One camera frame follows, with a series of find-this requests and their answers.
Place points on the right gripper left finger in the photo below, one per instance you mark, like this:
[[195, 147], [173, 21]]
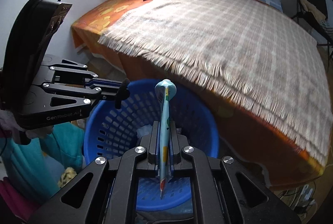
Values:
[[106, 190]]

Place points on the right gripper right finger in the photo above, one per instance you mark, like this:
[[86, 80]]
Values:
[[222, 190]]

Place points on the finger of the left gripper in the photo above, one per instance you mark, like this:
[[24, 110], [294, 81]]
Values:
[[111, 91], [67, 73]]

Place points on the colourful blue tube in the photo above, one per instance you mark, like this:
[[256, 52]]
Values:
[[165, 90]]

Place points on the gloved left hand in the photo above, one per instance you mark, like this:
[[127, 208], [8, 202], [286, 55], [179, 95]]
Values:
[[21, 136]]

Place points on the blue plastic laundry basket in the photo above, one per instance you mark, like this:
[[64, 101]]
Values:
[[111, 132]]

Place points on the leopard print cloth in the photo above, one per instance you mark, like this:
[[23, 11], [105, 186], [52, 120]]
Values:
[[66, 177]]

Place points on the orange floral bed sheet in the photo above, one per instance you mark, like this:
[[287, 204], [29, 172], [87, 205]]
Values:
[[284, 164]]

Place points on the teal cloth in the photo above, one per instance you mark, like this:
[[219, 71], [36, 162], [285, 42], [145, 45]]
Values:
[[27, 169]]

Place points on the pink garment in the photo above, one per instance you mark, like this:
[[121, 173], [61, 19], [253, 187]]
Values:
[[20, 206]]

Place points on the beige plaid fringed blanket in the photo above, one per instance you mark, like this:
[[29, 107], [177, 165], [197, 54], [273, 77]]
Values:
[[242, 50]]

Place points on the striped cloth on chair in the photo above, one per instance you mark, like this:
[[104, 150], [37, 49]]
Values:
[[327, 28]]

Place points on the tan cloth on chair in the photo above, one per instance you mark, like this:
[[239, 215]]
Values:
[[309, 7]]

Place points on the black folding chair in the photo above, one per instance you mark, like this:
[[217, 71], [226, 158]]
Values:
[[295, 11]]

